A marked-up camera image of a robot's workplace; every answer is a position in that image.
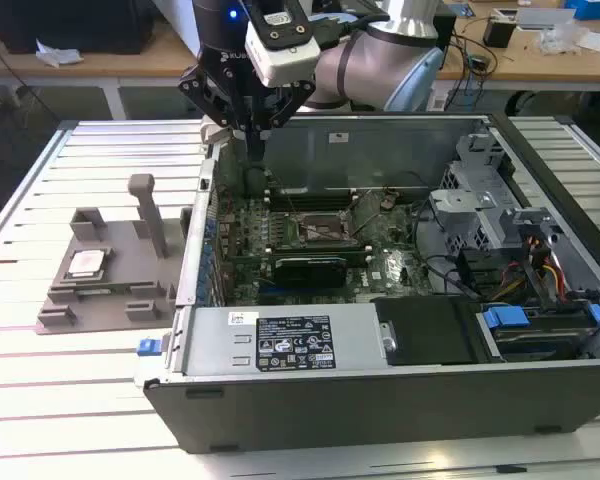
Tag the green RAM stick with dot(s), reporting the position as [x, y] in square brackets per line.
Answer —
[102, 290]

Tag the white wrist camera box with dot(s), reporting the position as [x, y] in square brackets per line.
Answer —
[285, 50]

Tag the grey metal drive cage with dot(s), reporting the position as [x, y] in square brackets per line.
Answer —
[480, 215]

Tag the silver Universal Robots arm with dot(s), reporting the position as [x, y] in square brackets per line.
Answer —
[360, 60]

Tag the black graphics card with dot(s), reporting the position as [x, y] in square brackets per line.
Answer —
[310, 272]

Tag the blue cardboard box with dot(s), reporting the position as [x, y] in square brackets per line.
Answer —
[595, 9]

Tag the crumpled white paper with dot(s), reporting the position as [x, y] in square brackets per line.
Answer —
[57, 56]

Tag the grey plastic parts rack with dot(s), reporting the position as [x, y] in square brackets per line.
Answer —
[115, 280]

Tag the green motherboard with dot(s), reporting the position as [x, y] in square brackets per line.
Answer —
[390, 265]

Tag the silver square CPU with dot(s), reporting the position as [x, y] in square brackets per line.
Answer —
[86, 262]

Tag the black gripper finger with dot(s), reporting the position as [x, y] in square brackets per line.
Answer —
[292, 97]
[205, 92]

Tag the large black box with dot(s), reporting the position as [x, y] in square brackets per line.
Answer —
[70, 25]

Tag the wooden desk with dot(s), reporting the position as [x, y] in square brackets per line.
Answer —
[150, 62]
[530, 67]

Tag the open black PC case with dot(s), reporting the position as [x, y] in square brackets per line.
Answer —
[380, 410]

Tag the CPU socket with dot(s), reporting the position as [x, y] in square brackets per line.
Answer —
[322, 227]

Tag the blue case latch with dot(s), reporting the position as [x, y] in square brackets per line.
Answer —
[147, 347]

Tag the clear plastic bag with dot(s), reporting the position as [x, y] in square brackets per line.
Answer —
[560, 39]

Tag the silver power supply unit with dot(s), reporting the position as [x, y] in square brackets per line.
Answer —
[215, 345]

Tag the small black box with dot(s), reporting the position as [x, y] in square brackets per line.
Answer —
[498, 32]

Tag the hard disk in blue carrier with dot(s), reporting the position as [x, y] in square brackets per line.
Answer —
[530, 335]

